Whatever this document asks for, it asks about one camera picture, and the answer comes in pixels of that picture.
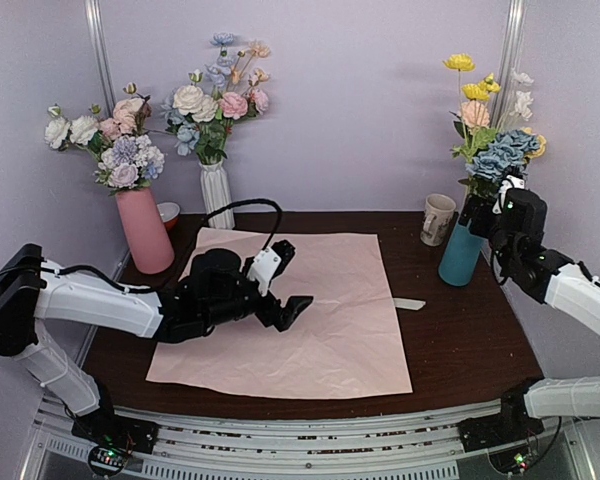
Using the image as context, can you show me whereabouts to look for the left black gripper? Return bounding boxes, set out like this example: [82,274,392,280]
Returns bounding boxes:
[202,256,312,331]

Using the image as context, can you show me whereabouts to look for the pink wrapping paper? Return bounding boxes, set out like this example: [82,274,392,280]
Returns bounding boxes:
[145,229,414,400]

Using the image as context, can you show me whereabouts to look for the blue hydrangea stem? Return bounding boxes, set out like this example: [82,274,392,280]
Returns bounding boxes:
[452,128,537,198]

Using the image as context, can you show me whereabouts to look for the cream yellow rose stem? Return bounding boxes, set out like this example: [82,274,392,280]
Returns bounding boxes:
[522,127,547,163]

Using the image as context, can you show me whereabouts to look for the pink peony stem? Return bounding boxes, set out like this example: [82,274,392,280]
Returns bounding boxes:
[452,100,491,145]

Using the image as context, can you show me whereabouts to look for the cream printed ribbon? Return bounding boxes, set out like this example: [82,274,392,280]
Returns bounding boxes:
[393,298,426,311]

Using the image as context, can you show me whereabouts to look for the white carnation stem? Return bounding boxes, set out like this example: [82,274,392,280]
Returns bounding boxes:
[495,70,534,132]

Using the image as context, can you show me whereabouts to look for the small yellow flower stem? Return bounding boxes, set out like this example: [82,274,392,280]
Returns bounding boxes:
[443,53,501,106]

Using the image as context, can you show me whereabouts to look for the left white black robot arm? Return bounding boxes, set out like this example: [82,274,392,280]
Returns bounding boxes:
[0,240,313,458]

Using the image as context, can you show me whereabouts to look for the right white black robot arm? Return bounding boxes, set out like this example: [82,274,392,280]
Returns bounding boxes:
[458,188,600,452]

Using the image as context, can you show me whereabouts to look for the teal vase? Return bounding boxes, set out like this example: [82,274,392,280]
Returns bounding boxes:
[438,222,485,287]

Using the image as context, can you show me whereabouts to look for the white ribbed vase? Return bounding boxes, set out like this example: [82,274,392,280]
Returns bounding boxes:
[200,161,235,230]

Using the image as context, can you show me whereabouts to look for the pink vase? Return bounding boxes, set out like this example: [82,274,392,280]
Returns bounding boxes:
[115,188,175,275]

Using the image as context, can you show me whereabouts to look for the pastel flowers in white vase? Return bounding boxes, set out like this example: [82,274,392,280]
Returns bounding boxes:
[163,32,271,165]

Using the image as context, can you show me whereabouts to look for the pastel flowers in pink vase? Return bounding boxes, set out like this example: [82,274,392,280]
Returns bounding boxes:
[44,82,165,195]

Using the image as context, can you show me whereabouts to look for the cream floral mug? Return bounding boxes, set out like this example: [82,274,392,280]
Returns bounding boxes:
[420,193,457,247]

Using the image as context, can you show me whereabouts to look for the red white bowl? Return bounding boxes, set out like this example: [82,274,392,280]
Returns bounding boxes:
[157,202,181,231]

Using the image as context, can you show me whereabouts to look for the right round status board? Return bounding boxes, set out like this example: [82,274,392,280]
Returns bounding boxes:
[487,442,545,477]

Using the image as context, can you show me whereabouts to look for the round status board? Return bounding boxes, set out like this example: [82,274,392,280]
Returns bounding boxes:
[87,445,132,477]
[487,442,545,477]

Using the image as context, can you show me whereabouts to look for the left round status board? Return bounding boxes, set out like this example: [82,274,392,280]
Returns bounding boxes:
[87,445,132,477]

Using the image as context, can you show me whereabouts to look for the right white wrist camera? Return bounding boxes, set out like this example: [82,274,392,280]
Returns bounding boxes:
[492,174,526,215]

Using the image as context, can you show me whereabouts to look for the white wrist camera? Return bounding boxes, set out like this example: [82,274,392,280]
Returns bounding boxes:
[492,174,526,215]
[246,240,296,297]

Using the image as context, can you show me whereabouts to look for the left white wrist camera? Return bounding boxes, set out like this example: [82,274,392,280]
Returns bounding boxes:
[246,240,296,297]

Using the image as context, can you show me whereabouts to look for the left black cable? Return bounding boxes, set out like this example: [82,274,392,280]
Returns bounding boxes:
[199,197,284,251]

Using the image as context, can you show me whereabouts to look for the aluminium rail base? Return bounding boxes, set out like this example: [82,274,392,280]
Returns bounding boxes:
[19,392,600,480]

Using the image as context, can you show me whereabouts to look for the right aluminium post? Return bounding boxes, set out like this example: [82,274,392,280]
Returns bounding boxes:
[468,0,526,207]

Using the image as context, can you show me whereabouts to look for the aluminium post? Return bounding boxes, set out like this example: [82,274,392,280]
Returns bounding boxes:
[84,0,115,114]
[468,0,526,207]

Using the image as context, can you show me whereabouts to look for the left aluminium post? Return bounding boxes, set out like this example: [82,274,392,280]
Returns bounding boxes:
[84,0,115,114]

